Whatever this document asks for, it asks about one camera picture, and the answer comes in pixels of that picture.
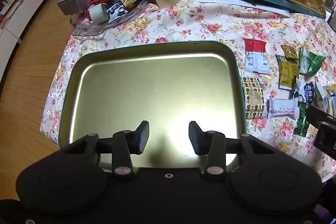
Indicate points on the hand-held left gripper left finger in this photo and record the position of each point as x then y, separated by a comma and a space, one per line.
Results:
142, 138

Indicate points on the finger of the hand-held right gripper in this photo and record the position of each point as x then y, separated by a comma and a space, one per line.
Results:
319, 113

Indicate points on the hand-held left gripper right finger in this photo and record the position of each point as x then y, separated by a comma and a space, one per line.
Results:
195, 138

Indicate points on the grey long snack packet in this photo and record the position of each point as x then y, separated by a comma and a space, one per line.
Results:
324, 98

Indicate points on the dark green candy packet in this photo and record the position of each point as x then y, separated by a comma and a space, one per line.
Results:
302, 120

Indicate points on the white blue snack packet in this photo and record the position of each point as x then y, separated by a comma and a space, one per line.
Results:
304, 91

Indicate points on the white snack bar packet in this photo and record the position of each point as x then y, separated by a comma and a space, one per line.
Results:
282, 108

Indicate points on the gold tin tray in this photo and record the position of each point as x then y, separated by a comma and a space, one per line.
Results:
152, 87

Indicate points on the green white leaf-print packet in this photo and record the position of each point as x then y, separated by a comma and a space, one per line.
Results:
312, 62

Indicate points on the yellow snack packet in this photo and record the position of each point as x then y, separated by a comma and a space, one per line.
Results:
286, 73

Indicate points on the gold patterned snack packet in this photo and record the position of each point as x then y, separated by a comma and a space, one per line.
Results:
253, 98

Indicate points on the small gold candy packet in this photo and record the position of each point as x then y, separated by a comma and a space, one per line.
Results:
290, 51

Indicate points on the red white snack packet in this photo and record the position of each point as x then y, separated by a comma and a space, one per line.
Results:
256, 56

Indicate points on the floral tablecloth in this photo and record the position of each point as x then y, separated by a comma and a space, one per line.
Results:
183, 22

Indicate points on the clear glass dish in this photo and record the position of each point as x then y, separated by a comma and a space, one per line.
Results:
89, 28

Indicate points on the white black snack packet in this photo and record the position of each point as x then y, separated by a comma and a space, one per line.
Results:
117, 11

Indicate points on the white tape roll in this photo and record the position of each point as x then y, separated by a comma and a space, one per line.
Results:
97, 13

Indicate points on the white cabinet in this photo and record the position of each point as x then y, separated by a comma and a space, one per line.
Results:
15, 11

